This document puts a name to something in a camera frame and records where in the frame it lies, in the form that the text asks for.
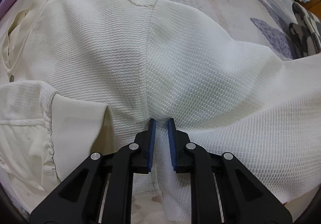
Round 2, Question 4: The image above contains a white snap-button jacket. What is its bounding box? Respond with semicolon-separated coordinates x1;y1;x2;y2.
1;0;320;223

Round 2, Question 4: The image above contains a checkered folded sweater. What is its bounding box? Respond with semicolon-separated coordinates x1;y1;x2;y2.
289;2;320;59

